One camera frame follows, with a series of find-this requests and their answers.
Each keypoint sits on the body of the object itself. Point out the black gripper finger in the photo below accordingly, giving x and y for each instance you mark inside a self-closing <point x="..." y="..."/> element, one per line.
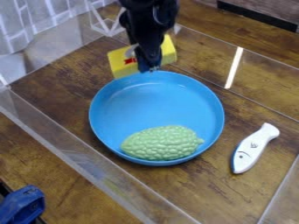
<point x="148" y="59"/>

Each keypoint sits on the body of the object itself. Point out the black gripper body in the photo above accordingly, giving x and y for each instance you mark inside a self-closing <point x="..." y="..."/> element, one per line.
<point x="147" y="19"/>

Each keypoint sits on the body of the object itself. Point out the yellow butter brick toy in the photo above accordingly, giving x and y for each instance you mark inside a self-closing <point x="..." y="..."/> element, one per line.
<point x="123" y="62"/>

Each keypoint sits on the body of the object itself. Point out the blue round plastic tray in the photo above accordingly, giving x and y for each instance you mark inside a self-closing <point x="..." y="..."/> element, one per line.
<point x="155" y="99"/>

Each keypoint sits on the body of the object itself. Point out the dark baseboard strip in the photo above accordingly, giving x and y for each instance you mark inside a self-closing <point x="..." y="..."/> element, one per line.
<point x="277" y="22"/>

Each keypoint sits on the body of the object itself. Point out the green bitter gourd toy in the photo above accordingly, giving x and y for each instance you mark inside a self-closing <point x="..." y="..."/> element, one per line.
<point x="162" y="143"/>

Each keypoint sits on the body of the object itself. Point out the white grid curtain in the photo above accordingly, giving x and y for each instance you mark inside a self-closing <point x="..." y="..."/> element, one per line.
<point x="27" y="17"/>

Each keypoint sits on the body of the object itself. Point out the white wooden fish toy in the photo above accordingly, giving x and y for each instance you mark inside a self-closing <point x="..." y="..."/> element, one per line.
<point x="251" y="147"/>

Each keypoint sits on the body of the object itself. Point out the clear acrylic enclosure wall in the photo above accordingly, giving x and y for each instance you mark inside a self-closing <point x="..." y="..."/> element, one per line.
<point x="246" y="60"/>

